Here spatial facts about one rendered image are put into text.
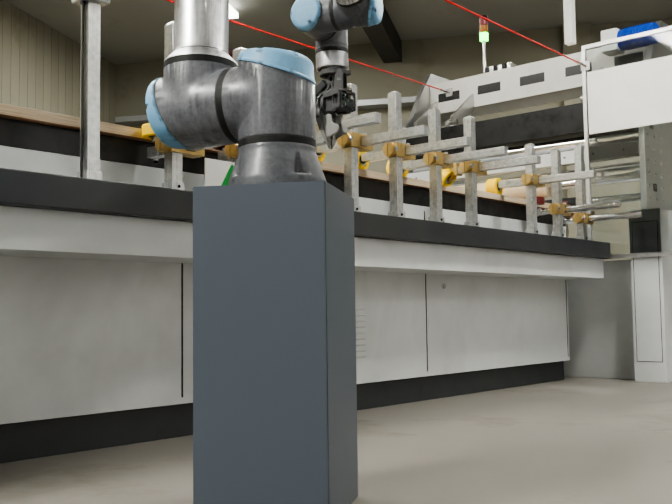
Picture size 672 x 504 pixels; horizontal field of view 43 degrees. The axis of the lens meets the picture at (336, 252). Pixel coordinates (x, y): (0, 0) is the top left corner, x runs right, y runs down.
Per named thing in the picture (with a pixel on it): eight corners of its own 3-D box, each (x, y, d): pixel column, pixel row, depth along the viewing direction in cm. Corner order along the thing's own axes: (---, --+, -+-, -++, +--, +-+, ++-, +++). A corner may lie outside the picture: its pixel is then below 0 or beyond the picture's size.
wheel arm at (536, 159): (541, 163, 333) (540, 155, 333) (537, 162, 330) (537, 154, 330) (461, 174, 356) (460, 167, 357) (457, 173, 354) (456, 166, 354)
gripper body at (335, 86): (338, 109, 228) (337, 64, 229) (314, 114, 234) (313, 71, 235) (356, 113, 234) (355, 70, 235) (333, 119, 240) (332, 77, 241)
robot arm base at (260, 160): (336, 196, 173) (335, 148, 174) (313, 183, 155) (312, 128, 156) (247, 200, 178) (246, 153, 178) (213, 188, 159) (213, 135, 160)
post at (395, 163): (403, 223, 308) (401, 91, 311) (397, 222, 305) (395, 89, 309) (395, 224, 310) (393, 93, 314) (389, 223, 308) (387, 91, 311)
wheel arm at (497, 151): (508, 155, 314) (508, 145, 314) (503, 154, 311) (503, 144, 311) (399, 171, 347) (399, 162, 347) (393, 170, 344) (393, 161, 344)
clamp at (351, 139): (374, 150, 295) (374, 135, 296) (349, 145, 285) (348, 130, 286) (360, 152, 299) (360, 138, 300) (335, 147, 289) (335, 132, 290)
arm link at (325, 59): (308, 55, 235) (332, 62, 243) (309, 72, 235) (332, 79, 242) (333, 47, 230) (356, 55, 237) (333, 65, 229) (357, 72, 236)
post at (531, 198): (538, 249, 383) (535, 143, 386) (534, 249, 380) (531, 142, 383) (531, 250, 385) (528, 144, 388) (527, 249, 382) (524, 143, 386)
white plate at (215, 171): (272, 201, 257) (272, 168, 258) (205, 193, 238) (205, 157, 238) (271, 201, 258) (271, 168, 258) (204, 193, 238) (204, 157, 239)
